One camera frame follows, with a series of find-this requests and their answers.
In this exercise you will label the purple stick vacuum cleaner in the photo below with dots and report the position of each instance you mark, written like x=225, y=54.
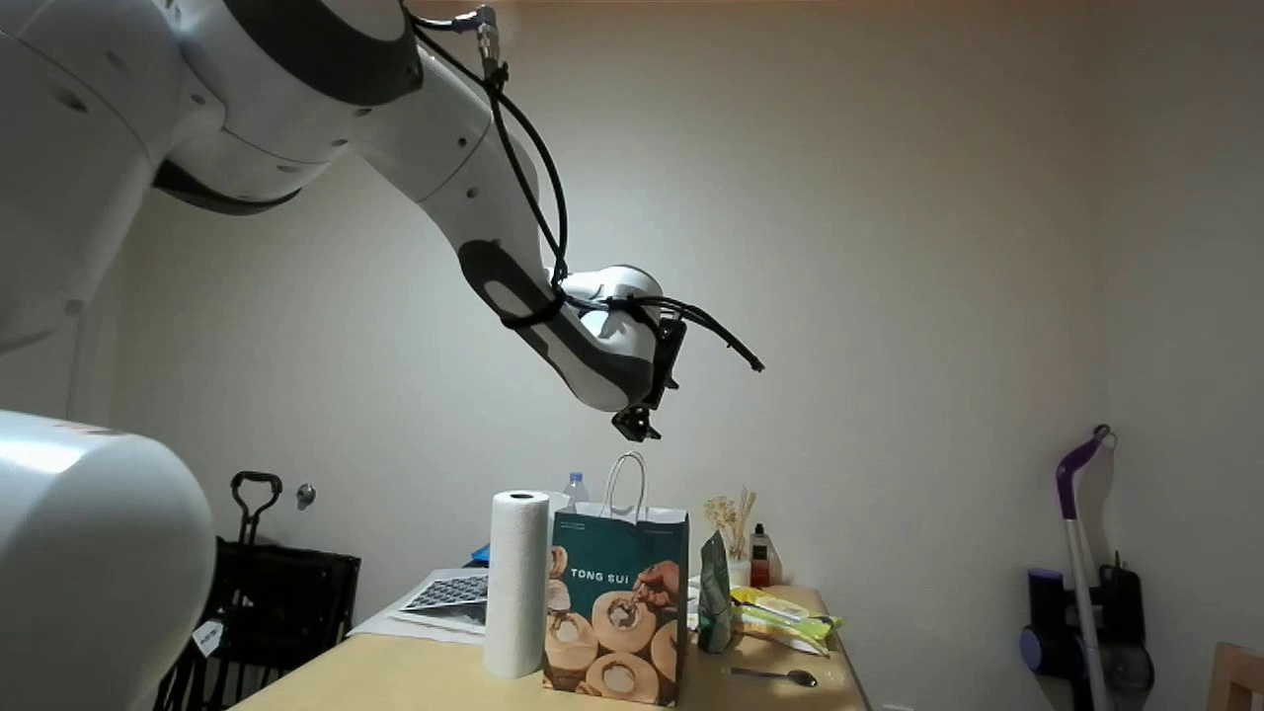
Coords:
x=1084, y=566

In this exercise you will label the green printed paper bag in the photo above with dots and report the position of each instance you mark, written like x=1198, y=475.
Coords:
x=617, y=619

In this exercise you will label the dark green pouch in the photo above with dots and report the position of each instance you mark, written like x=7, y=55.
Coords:
x=714, y=596

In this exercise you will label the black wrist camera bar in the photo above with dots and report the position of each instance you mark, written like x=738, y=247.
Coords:
x=669, y=358

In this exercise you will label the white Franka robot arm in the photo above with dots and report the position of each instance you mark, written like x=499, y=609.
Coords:
x=264, y=80

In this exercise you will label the yellow green snack packet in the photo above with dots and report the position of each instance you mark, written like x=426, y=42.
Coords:
x=789, y=615

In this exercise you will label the reed sticks in cup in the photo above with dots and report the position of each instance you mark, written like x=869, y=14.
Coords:
x=738, y=525

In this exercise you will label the clear plastic water bottle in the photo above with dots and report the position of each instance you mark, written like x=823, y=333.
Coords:
x=573, y=492

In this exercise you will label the small red bottle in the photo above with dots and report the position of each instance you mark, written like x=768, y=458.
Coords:
x=760, y=558

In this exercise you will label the blue tissue pack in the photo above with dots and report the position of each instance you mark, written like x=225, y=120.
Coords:
x=481, y=558

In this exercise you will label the white tag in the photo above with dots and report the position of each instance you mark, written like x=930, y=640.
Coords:
x=210, y=636

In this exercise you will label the wooden chair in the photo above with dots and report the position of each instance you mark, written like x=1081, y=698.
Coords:
x=1243, y=675

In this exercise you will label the dark metal spoon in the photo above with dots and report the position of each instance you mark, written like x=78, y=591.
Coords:
x=776, y=675

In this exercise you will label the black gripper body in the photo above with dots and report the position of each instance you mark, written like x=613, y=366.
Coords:
x=634, y=420

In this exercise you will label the white paper towel roll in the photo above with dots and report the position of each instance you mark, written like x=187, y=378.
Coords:
x=520, y=577

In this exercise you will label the black white keyboard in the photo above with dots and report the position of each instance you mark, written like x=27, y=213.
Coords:
x=452, y=592

